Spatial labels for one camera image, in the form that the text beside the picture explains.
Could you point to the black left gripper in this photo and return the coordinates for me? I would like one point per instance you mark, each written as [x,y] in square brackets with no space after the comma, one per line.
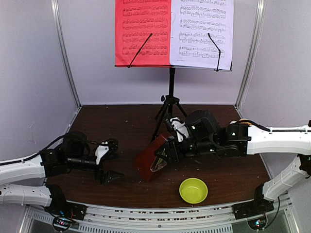
[104,179]

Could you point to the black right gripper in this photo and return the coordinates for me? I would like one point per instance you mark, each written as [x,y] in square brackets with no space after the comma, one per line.
[172,148]

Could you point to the wooden metronome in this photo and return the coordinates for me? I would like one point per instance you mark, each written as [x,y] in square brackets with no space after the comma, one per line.
[144,160]

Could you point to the black perforated music stand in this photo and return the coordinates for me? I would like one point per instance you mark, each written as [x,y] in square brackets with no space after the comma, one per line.
[169,101]

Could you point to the white sheet music paper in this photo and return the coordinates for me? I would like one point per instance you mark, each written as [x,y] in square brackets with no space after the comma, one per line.
[202,34]

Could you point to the red sheet music paper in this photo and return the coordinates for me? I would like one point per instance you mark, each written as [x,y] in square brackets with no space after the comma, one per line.
[142,33]

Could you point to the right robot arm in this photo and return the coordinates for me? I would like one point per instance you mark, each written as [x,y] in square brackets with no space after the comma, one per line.
[200,134]

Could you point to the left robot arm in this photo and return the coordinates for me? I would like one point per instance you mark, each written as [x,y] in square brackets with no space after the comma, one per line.
[71,151]

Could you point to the green bowl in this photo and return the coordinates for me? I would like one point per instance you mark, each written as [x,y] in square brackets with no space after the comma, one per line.
[193,190]

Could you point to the white patterned mug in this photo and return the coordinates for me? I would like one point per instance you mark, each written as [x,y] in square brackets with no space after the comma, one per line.
[242,121]

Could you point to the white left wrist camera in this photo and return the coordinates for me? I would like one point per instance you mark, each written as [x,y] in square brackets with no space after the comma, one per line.
[107,150]

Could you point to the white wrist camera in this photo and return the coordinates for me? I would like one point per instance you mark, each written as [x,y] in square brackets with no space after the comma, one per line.
[107,150]
[177,126]

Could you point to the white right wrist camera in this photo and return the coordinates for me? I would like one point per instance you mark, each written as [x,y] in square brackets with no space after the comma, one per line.
[177,126]

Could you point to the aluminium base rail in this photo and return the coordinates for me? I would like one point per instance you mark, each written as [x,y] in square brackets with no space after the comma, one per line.
[218,218]

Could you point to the right aluminium frame post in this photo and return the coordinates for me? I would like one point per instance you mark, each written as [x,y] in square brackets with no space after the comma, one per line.
[250,62]

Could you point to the aluminium frame post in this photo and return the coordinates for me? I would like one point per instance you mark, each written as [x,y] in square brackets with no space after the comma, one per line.
[64,54]
[250,62]

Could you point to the left aluminium frame post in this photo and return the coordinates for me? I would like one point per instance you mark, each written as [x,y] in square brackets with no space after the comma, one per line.
[64,54]

